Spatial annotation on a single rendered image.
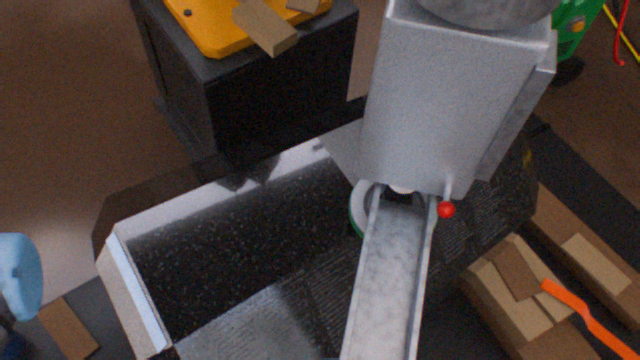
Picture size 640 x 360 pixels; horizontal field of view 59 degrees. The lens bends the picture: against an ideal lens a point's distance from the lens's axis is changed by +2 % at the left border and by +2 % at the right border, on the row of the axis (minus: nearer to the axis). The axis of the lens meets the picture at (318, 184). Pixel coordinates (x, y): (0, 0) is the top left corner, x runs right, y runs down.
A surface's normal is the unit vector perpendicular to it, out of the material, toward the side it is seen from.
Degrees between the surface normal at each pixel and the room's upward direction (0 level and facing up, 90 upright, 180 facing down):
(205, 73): 0
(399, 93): 90
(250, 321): 45
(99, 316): 0
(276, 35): 0
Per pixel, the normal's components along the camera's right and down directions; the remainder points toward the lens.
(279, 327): 0.43, 0.16
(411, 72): -0.22, 0.84
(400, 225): 0.05, -0.52
